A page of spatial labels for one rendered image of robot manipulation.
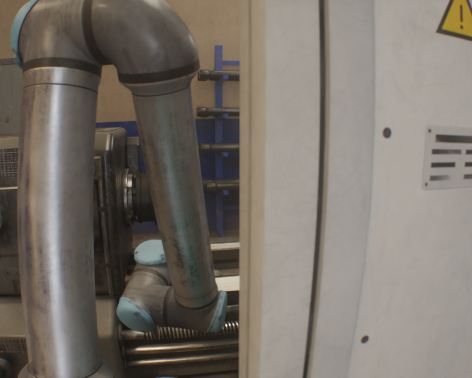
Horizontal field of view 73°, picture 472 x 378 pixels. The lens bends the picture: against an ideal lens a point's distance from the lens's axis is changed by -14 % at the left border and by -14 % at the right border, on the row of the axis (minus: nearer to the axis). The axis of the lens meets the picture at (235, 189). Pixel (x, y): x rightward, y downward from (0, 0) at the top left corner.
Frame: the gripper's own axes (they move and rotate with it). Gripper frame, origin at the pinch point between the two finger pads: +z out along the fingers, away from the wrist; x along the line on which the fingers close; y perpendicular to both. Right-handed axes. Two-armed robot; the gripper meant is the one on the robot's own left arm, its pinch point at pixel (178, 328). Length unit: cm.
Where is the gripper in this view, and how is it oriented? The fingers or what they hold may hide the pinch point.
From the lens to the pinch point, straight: 112.8
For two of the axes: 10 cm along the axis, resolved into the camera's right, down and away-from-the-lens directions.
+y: -1.2, -5.7, 8.1
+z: 0.7, 8.1, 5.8
